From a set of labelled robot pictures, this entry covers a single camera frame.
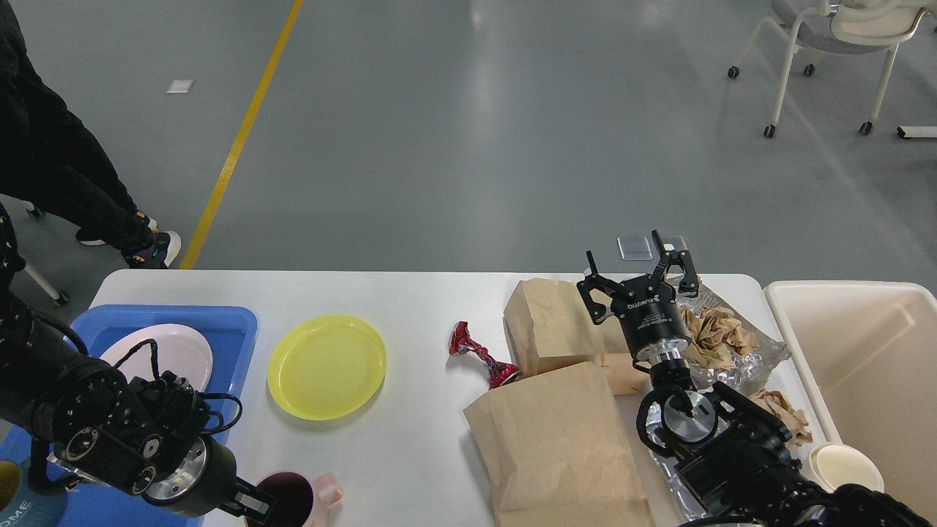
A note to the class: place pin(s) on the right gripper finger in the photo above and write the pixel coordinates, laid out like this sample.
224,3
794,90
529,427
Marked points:
594,281
656,284

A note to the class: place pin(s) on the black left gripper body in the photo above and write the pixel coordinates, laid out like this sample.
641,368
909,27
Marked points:
205,480

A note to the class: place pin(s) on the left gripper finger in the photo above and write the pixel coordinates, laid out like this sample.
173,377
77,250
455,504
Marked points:
255,506

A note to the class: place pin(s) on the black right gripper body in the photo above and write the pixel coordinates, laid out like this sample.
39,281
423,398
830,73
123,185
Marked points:
650,319

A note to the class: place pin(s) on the pink ribbed mug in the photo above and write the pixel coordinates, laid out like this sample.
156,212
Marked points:
300,501

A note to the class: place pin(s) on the brown paper bag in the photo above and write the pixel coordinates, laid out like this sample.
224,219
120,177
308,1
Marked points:
550,328
557,452

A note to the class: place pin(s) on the yellow round plate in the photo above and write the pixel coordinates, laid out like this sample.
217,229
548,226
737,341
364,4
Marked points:
327,367

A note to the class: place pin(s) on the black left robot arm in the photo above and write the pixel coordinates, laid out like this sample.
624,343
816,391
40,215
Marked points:
89,423

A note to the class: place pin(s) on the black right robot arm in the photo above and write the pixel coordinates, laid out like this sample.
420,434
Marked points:
730,453

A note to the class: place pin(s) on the crumpled brown paper ball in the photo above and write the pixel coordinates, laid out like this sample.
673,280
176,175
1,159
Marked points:
717,338

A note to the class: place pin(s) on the crumpled aluminium foil sheet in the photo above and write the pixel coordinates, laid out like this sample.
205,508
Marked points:
750,373

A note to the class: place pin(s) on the white round plate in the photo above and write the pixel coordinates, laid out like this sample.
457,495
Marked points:
180,349

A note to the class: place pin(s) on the crushed red can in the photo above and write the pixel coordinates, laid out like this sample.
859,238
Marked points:
499,373

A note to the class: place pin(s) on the blue plastic tray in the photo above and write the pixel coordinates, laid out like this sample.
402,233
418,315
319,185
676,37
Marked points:
230,332

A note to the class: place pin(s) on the small crumpled brown paper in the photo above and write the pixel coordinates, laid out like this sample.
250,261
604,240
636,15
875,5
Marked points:
794,419

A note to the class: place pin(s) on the dark teal mug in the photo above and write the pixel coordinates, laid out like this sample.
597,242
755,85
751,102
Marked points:
19,505

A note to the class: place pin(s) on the beige plastic bin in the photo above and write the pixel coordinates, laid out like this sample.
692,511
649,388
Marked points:
867,354

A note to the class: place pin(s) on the front crumpled foil sheet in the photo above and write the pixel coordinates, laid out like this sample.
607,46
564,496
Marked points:
689,508

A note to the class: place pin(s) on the white paper cup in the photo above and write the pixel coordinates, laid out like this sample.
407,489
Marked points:
833,465

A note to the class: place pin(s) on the left white chair leg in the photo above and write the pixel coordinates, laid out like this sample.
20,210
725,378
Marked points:
57,296

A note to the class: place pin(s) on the white wheeled chair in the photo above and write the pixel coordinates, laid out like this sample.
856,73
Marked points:
842,28

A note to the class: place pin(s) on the person in dark clothes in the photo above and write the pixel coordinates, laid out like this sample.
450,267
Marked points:
48,157

